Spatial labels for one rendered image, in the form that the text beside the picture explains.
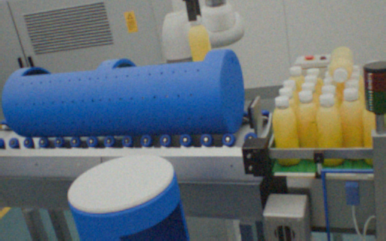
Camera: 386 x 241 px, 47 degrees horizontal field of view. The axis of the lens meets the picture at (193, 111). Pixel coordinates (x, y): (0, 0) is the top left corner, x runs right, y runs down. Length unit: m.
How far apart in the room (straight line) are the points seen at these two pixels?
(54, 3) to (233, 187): 2.27
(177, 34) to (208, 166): 0.82
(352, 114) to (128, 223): 0.68
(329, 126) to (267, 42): 3.09
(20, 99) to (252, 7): 2.91
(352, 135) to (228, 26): 0.98
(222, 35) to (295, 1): 2.19
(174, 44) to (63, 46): 1.47
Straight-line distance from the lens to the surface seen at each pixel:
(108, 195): 1.14
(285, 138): 1.35
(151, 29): 3.18
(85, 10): 3.32
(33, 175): 1.90
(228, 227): 2.45
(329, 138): 1.33
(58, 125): 1.71
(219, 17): 2.12
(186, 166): 1.53
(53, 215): 2.26
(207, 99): 1.38
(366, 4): 4.33
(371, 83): 1.03
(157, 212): 1.11
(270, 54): 4.38
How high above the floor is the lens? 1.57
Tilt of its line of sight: 20 degrees down
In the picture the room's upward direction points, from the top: 11 degrees counter-clockwise
